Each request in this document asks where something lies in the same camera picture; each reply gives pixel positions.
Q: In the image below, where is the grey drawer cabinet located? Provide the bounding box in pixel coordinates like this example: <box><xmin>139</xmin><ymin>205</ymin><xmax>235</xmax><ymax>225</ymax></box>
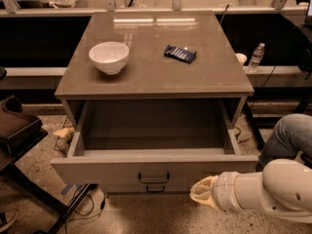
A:
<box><xmin>54</xmin><ymin>11</ymin><xmax>255</xmax><ymax>194</ymax></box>

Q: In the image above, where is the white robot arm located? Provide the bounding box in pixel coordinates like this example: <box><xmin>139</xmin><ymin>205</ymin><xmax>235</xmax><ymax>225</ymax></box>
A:
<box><xmin>189</xmin><ymin>159</ymin><xmax>312</xmax><ymax>223</ymax></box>

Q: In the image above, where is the black lower drawer handle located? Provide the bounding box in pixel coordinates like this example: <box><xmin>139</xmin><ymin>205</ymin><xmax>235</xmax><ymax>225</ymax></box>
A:
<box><xmin>146</xmin><ymin>186</ymin><xmax>166</xmax><ymax>193</ymax></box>

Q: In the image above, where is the white ceramic bowl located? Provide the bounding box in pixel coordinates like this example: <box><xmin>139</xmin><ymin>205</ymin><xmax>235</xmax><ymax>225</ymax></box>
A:
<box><xmin>89</xmin><ymin>42</ymin><xmax>130</xmax><ymax>75</ymax></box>

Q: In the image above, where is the clear plastic water bottle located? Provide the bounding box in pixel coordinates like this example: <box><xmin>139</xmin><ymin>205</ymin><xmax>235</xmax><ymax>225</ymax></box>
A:
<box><xmin>248</xmin><ymin>43</ymin><xmax>265</xmax><ymax>73</ymax></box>

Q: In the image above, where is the white paper cup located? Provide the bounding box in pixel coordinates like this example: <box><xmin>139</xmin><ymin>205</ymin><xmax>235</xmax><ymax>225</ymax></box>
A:
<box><xmin>236</xmin><ymin>53</ymin><xmax>247</xmax><ymax>65</ymax></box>

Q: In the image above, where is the person leg in jeans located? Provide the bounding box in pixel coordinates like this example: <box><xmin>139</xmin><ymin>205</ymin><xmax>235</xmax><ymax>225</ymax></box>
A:
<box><xmin>255</xmin><ymin>114</ymin><xmax>312</xmax><ymax>172</ymax></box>

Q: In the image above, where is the grey top drawer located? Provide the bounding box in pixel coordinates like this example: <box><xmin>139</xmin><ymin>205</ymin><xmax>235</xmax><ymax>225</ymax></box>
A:
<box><xmin>52</xmin><ymin>99</ymin><xmax>256</xmax><ymax>191</ymax></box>

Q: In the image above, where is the black drawer handle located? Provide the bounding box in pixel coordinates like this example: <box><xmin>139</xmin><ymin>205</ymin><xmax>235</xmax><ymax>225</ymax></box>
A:
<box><xmin>146</xmin><ymin>186</ymin><xmax>166</xmax><ymax>193</ymax></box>
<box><xmin>137</xmin><ymin>173</ymin><xmax>171</xmax><ymax>184</ymax></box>

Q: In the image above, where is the black top drawer handle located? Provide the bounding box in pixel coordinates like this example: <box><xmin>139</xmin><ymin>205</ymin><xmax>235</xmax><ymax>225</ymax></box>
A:
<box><xmin>137</xmin><ymin>173</ymin><xmax>171</xmax><ymax>184</ymax></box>

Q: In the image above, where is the black floor cable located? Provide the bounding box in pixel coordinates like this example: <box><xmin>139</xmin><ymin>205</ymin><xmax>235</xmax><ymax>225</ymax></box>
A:
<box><xmin>63</xmin><ymin>183</ymin><xmax>107</xmax><ymax>234</ymax></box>

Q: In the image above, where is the dark brown chair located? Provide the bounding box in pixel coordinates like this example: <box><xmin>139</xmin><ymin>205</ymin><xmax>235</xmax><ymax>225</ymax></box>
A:
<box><xmin>0</xmin><ymin>66</ymin><xmax>69</xmax><ymax>216</ymax></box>

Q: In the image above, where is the blue snack packet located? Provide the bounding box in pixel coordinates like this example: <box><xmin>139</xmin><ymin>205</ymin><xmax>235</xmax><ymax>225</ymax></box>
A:
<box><xmin>164</xmin><ymin>45</ymin><xmax>197</xmax><ymax>63</ymax></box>

